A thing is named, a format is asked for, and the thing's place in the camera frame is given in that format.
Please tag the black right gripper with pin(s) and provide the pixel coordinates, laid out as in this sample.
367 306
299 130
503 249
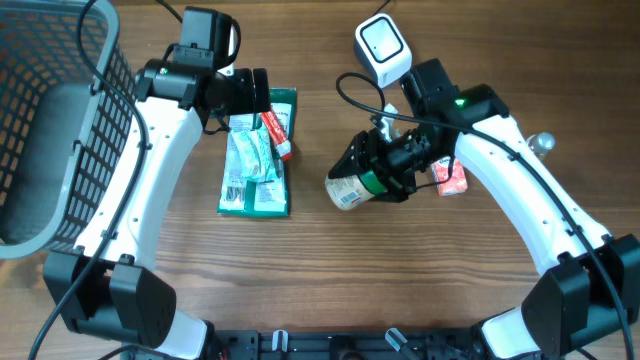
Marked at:
364 145

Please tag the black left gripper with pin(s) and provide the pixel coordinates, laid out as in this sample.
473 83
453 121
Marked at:
259 90

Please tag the red-lidded white cup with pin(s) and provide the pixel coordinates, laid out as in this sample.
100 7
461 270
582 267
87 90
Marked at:
349 192

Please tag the light teal wipes packet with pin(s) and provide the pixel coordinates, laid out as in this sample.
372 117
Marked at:
256 155

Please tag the red stick sachet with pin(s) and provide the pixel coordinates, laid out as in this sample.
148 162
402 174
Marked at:
278 135

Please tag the red tissue packet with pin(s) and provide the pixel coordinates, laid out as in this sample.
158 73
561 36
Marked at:
450 176

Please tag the green 3M glove package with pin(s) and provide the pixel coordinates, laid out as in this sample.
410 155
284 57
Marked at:
246 198

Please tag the yellow liquid Vim bottle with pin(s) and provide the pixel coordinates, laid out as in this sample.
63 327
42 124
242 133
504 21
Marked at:
541 144

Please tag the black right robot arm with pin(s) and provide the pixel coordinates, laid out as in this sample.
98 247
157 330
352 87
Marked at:
588 285

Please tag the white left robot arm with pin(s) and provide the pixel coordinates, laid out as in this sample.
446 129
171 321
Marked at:
105 286

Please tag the white barcode scanner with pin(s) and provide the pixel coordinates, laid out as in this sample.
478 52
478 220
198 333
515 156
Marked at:
382 50

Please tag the grey plastic mesh basket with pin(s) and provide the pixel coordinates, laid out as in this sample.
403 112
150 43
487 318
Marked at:
62 130

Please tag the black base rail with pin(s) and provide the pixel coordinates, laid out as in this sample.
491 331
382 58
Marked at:
350 345

